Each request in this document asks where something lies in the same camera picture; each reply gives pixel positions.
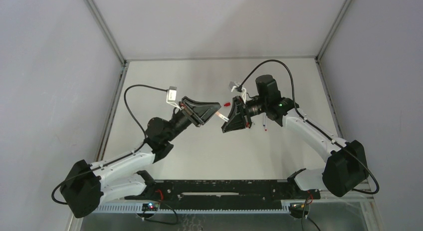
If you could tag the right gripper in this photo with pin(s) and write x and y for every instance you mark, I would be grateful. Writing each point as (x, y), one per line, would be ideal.
(243, 111)

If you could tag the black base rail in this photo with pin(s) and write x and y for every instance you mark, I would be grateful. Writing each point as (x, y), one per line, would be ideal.
(238, 194)

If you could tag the controller board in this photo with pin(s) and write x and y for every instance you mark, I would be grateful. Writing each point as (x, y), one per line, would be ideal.
(151, 206)
(298, 211)

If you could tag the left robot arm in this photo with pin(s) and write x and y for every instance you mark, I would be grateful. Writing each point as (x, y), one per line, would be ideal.
(87, 186)

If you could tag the left controller board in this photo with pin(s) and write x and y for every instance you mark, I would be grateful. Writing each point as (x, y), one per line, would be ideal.
(151, 206)

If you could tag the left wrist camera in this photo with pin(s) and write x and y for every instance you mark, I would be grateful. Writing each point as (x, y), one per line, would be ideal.
(171, 97)

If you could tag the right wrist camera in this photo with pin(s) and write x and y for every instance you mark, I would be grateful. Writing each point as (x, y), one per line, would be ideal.
(235, 86)

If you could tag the perforated metal strip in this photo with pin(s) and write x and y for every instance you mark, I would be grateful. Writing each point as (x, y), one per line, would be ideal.
(138, 208)

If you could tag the thin white pen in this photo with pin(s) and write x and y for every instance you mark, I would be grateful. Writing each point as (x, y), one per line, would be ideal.
(223, 116)

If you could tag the right controller board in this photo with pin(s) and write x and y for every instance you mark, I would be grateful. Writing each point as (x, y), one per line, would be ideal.
(298, 211)

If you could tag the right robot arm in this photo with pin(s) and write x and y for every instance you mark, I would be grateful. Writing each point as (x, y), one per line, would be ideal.
(345, 162)

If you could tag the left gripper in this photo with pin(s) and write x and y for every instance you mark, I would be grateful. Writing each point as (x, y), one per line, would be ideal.
(192, 112)

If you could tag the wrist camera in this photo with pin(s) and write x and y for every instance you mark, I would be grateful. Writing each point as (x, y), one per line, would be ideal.
(171, 97)
(235, 86)

